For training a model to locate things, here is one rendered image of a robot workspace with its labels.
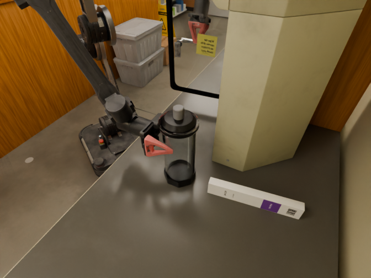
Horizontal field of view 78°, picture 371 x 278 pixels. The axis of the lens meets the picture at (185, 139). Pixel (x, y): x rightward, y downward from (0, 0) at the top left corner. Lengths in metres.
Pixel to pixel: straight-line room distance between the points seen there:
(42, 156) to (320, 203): 2.20
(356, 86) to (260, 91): 0.47
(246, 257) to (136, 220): 0.30
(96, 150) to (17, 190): 0.71
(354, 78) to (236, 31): 0.54
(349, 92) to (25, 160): 2.39
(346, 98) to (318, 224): 0.48
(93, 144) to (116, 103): 1.37
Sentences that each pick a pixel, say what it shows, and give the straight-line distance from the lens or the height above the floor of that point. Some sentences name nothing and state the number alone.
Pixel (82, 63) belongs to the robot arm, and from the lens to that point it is 0.73.
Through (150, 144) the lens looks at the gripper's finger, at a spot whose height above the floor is 1.12.
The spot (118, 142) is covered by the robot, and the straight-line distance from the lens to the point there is 1.92.
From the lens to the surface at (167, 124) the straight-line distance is 0.58.
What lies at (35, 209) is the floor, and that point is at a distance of 2.10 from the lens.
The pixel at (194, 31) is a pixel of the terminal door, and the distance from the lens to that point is 0.93.
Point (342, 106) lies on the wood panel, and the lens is 1.03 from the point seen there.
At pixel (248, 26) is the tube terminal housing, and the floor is 1.39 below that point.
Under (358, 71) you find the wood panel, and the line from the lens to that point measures 0.98.
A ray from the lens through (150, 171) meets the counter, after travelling 0.78.
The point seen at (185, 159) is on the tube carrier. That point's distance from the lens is 0.64.
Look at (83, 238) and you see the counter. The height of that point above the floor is 0.94.
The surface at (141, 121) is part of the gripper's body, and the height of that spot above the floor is 1.13.
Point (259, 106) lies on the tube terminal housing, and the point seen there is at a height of 1.20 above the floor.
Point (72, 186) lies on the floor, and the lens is 2.10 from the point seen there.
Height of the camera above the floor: 1.54
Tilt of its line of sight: 43 degrees down
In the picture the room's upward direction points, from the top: straight up
